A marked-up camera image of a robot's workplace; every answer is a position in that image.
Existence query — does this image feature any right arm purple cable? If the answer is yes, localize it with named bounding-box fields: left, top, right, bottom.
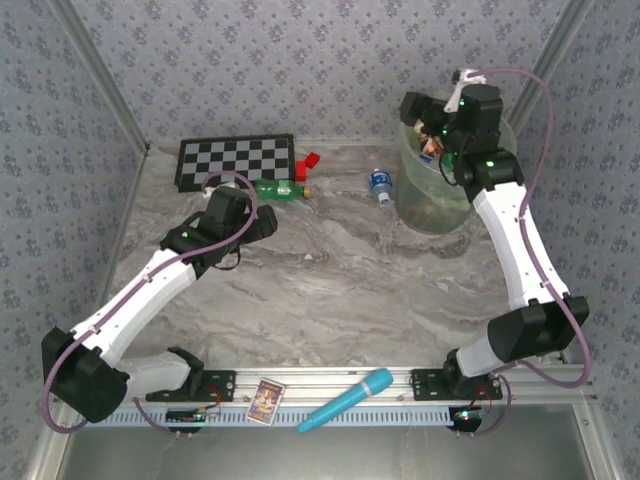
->
left=469, top=66, right=594, bottom=437

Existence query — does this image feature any translucent green plastic bin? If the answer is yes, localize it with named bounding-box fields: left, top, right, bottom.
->
left=397, top=117, right=517, bottom=235

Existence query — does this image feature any aluminium corner post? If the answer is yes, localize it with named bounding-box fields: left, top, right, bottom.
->
left=48, top=0, right=152, bottom=154
left=503, top=0, right=596, bottom=139

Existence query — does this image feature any aluminium frame rail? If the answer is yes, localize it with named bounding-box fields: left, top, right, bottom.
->
left=54, top=367, right=599, bottom=407

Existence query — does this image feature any teal plastic handheld tool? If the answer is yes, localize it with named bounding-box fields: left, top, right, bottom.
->
left=296, top=367, right=395, bottom=434

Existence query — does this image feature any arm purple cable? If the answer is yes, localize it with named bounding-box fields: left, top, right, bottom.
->
left=469, top=66, right=594, bottom=437
left=41, top=170, right=259, bottom=435

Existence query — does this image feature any playing card pack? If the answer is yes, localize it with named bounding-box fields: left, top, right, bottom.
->
left=245, top=378, right=287, bottom=427

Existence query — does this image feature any right gripper thin black cable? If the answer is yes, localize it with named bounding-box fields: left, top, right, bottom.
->
left=438, top=152, right=461, bottom=187

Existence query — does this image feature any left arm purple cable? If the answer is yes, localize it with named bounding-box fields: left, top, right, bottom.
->
left=41, top=170, right=259, bottom=435

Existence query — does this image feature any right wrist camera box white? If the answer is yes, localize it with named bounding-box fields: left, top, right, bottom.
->
left=446, top=67, right=477, bottom=114

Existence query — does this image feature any black and white chessboard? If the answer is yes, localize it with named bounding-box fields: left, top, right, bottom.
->
left=173, top=132, right=296, bottom=194

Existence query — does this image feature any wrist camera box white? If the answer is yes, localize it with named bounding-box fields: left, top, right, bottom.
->
left=446, top=67, right=477, bottom=114
left=202, top=182, right=240, bottom=199

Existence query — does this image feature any slotted grey cable duct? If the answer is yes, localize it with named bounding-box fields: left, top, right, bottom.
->
left=74, top=405, right=456, bottom=428

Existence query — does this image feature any small blue-label bottle white cap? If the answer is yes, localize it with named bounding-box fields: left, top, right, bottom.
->
left=368, top=168, right=397, bottom=207

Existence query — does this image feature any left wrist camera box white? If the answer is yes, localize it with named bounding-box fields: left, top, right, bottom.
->
left=202, top=182, right=240, bottom=199

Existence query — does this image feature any green bottle with white label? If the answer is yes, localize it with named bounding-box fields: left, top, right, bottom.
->
left=253, top=178, right=312, bottom=204

